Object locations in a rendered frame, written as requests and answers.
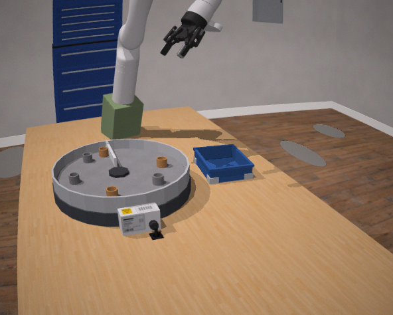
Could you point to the blue crate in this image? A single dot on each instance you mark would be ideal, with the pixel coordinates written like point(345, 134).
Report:
point(223, 163)

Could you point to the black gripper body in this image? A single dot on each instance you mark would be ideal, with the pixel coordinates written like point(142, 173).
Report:
point(191, 21)

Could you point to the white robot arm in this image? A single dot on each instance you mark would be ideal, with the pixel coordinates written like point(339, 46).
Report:
point(131, 37)

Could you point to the grey metal bushing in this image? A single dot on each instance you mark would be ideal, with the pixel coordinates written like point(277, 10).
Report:
point(158, 179)
point(87, 157)
point(74, 178)

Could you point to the grey round turning table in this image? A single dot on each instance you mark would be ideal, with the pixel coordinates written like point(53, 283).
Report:
point(140, 205)

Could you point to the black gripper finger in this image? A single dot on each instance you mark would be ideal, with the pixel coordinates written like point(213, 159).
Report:
point(169, 40)
point(190, 42)

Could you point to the bronze bushing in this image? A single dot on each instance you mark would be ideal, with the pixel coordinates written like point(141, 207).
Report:
point(161, 161)
point(103, 152)
point(112, 191)

